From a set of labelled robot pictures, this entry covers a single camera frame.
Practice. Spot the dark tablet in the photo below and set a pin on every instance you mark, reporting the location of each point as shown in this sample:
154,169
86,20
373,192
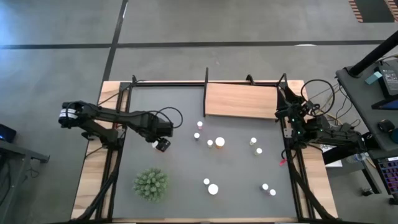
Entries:
385,104

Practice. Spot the artificial green potted plant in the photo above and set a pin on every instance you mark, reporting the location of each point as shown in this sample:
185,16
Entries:
151,184

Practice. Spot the dark rug with striped border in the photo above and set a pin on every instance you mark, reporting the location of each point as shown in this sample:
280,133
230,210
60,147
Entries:
373,11

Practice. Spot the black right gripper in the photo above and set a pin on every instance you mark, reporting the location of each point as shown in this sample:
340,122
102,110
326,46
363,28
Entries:
297,110

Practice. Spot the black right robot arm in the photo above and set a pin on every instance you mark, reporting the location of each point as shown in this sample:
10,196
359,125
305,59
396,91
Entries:
335,135

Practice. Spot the red paper tag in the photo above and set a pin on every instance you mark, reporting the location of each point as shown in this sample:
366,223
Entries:
282,162

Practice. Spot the black device with blue light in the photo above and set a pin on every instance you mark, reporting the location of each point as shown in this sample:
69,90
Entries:
6,133

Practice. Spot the black power adapter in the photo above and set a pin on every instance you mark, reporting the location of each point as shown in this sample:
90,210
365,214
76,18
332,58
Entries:
389,79

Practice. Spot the grey side desk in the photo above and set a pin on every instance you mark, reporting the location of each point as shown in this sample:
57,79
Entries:
18,151
363,102

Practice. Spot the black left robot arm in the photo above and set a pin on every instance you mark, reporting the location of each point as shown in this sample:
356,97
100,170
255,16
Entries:
124,116

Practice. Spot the black pole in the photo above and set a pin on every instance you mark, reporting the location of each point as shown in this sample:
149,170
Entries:
373,56

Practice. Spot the teal small box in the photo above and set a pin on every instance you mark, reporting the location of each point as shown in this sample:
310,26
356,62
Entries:
373,77

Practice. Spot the small pink pill bottle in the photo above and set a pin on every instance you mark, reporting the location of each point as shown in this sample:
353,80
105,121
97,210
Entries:
199,124

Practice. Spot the wooden shelf board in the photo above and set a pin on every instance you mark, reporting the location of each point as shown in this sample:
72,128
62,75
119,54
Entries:
241,101

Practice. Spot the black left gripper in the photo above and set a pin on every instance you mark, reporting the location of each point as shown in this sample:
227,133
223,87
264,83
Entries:
163,145

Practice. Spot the white paper sheet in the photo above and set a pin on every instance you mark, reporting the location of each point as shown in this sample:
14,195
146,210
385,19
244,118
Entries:
334,163

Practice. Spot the black computer mouse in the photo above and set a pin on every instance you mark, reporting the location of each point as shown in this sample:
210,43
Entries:
385,125

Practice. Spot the clear plastic bottle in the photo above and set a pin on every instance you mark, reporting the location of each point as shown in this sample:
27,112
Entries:
356,157

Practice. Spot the keyboard with colourful keys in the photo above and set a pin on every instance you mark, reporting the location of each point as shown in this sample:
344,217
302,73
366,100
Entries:
389,172

